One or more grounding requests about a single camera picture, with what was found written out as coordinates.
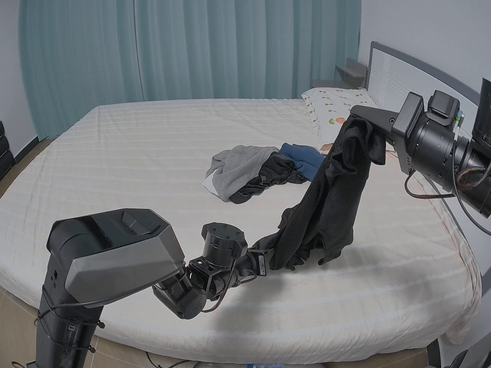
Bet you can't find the blue-green curtain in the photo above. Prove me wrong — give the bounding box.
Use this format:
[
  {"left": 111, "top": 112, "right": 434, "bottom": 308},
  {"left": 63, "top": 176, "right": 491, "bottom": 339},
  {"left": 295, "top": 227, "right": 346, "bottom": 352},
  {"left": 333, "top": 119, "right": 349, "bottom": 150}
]
[
  {"left": 133, "top": 0, "right": 363, "bottom": 102},
  {"left": 18, "top": 0, "right": 136, "bottom": 140}
]

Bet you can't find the bed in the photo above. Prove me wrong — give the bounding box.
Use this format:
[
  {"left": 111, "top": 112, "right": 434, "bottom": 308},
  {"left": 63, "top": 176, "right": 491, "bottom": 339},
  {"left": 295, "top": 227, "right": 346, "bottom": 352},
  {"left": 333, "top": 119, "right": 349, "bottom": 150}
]
[{"left": 0, "top": 41, "right": 491, "bottom": 365}]

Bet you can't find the black chest of drawers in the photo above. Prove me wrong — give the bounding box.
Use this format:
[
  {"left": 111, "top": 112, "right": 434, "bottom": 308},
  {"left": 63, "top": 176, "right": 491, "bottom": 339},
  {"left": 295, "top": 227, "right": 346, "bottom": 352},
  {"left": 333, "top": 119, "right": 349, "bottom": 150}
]
[{"left": 0, "top": 120, "right": 17, "bottom": 182}]

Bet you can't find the black T-shirt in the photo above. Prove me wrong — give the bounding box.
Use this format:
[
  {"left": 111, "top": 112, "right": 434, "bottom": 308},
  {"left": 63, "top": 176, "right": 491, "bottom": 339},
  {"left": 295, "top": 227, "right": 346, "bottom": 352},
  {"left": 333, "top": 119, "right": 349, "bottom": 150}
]
[{"left": 264, "top": 117, "right": 388, "bottom": 272}]

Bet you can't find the white printed pillow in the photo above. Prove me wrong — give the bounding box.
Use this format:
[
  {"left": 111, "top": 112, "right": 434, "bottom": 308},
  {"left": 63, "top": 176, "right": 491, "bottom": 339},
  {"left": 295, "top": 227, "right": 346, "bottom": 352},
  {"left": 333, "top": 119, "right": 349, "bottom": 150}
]
[{"left": 301, "top": 87, "right": 380, "bottom": 146}]

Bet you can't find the grey bedside table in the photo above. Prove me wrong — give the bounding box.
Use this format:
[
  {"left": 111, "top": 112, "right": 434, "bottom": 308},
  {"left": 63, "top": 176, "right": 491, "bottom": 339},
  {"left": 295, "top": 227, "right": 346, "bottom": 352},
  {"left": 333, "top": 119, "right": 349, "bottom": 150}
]
[{"left": 311, "top": 57, "right": 370, "bottom": 90}]

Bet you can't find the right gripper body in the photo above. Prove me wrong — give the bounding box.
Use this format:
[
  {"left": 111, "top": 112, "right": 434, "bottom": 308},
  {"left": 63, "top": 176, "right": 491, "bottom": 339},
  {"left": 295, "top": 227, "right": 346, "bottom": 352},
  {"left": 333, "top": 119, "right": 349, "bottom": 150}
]
[{"left": 392, "top": 92, "right": 466, "bottom": 191}]

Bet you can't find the black cable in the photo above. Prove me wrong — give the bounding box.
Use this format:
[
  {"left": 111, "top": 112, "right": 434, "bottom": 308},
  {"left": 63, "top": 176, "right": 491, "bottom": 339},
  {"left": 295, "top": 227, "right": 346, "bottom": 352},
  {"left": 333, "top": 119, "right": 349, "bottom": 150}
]
[
  {"left": 405, "top": 171, "right": 491, "bottom": 230},
  {"left": 199, "top": 278, "right": 231, "bottom": 314},
  {"left": 145, "top": 351, "right": 192, "bottom": 368}
]

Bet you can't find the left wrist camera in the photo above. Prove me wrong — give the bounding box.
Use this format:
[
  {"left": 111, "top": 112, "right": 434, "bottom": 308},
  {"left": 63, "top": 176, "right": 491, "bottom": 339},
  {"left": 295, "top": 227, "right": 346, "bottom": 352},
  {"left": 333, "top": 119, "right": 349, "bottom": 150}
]
[{"left": 247, "top": 247, "right": 270, "bottom": 280}]

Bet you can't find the pile of clothes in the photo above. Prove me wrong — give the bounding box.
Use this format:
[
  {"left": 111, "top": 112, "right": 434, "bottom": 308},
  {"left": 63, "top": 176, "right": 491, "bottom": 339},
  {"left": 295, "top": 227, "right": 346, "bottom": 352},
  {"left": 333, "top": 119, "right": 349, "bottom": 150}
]
[{"left": 202, "top": 142, "right": 327, "bottom": 205}]

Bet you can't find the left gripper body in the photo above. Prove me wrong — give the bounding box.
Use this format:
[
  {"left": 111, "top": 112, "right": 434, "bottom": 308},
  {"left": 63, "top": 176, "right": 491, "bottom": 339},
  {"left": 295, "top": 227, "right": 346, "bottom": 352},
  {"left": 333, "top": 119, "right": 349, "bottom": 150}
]
[{"left": 230, "top": 252, "right": 258, "bottom": 283}]

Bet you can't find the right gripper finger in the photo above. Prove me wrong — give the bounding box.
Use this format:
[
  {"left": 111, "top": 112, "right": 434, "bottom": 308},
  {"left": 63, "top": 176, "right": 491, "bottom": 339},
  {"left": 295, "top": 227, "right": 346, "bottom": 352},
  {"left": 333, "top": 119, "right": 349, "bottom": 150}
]
[{"left": 350, "top": 105, "right": 399, "bottom": 140}]

